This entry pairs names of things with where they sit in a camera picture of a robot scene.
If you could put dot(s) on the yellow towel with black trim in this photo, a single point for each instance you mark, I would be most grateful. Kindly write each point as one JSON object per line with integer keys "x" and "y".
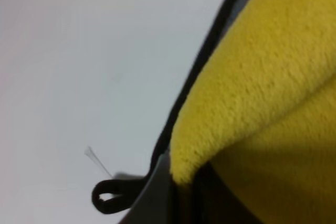
{"x": 251, "y": 137}

